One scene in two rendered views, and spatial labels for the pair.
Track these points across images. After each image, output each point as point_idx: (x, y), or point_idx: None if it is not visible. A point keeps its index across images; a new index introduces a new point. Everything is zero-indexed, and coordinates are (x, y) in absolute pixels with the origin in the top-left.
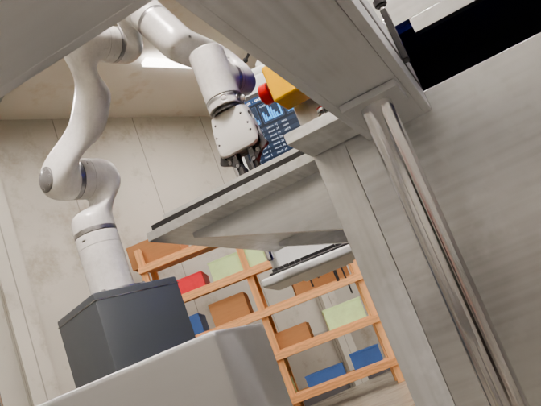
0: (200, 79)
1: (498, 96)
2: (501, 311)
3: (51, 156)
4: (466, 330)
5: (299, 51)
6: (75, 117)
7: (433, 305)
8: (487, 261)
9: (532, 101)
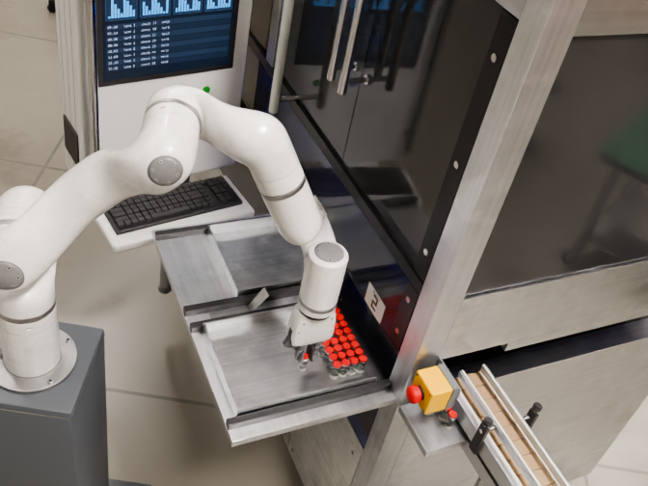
0: (320, 291)
1: (507, 389)
2: (426, 474)
3: (22, 250)
4: None
5: None
6: (83, 212)
7: (399, 474)
8: (438, 456)
9: (516, 393)
